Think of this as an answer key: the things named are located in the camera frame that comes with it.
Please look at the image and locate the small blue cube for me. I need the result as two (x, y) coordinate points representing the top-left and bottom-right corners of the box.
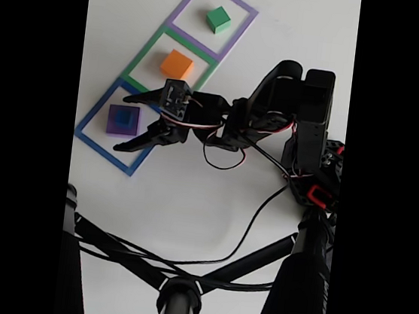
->
(113, 107), (135, 129)

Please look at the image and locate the purple block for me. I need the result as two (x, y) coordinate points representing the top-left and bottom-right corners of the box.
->
(105, 102), (142, 139)

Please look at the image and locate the orange block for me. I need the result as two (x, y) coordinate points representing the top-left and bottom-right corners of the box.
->
(158, 47), (196, 81)

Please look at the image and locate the green block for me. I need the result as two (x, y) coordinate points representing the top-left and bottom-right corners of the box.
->
(203, 4), (234, 37)

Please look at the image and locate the red clamp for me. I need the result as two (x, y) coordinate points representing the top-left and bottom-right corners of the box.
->
(305, 184), (334, 209)

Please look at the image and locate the black tripod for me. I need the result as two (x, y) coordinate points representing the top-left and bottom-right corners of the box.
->
(53, 182), (338, 314)

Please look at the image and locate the dark gripper camera box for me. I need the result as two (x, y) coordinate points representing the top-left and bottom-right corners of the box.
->
(157, 78), (195, 121)

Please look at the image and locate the green square frame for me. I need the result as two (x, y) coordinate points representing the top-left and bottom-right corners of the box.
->
(118, 21), (221, 123)

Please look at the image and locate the blue square frame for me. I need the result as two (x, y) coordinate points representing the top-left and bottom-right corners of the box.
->
(70, 73), (181, 182)

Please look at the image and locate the purple square frame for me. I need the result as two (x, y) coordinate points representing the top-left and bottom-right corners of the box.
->
(162, 0), (260, 65)

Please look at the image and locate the thin black cable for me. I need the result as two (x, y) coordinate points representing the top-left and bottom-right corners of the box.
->
(74, 227), (281, 297)

